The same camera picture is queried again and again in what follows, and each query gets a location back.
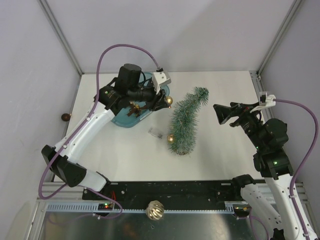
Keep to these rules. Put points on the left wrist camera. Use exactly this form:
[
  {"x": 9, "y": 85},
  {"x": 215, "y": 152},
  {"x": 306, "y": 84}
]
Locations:
[{"x": 160, "y": 78}]

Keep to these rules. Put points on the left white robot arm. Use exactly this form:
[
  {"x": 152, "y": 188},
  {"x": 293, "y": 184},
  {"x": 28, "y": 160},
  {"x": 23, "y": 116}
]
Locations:
[{"x": 123, "y": 91}]

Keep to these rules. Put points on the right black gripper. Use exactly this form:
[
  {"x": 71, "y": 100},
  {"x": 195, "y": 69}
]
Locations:
[{"x": 242, "y": 110}]

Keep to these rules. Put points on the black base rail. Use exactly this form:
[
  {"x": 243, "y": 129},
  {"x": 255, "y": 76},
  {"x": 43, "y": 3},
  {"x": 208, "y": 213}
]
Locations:
[{"x": 181, "y": 192}]

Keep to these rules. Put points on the teal plastic bin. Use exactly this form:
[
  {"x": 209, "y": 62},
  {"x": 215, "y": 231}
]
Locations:
[{"x": 125, "y": 121}]

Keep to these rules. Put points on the small frosted christmas tree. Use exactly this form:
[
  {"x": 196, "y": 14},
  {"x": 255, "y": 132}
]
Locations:
[{"x": 184, "y": 121}]

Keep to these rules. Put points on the gold glitter ball ornament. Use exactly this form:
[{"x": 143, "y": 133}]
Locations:
[{"x": 170, "y": 138}]

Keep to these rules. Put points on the dark brown ball ornament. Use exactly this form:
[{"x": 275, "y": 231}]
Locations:
[{"x": 66, "y": 117}]

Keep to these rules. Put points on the gold mirror ball ornament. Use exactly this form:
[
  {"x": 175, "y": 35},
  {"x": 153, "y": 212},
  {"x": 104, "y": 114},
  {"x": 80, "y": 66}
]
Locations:
[{"x": 155, "y": 210}]

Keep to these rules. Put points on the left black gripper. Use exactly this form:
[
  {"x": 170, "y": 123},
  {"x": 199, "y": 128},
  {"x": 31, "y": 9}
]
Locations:
[{"x": 158, "y": 101}]

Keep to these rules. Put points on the white slotted cable duct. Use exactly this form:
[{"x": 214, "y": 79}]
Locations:
[{"x": 104, "y": 207}]

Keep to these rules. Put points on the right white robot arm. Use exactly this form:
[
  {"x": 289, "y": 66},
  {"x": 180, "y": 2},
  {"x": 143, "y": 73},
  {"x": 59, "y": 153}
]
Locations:
[{"x": 288, "y": 221}]

